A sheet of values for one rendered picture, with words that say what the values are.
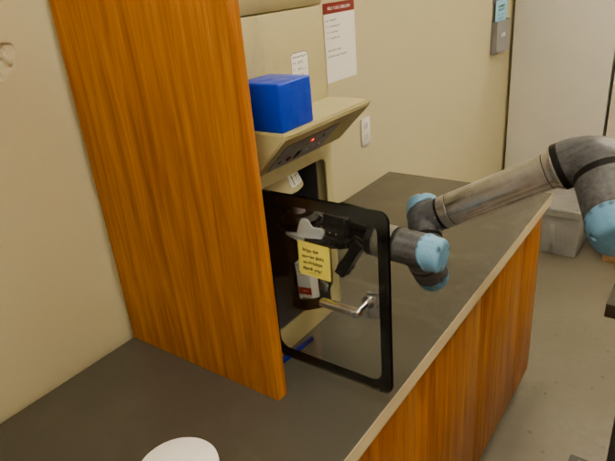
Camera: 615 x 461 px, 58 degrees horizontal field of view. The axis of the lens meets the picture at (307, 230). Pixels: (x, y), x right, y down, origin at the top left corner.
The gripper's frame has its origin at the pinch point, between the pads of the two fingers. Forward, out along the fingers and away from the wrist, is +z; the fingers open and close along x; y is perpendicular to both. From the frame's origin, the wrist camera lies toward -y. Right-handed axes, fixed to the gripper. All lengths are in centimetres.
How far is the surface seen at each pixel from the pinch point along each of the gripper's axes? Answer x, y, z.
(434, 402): -15, -52, -30
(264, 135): 17.9, 28.2, -5.4
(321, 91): -11.7, 29.5, 1.3
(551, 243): -250, -117, -11
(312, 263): 17.8, 3.3, -15.2
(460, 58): -208, 2, 43
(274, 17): 2.9, 47.2, 2.3
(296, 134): 14.1, 28.0, -10.1
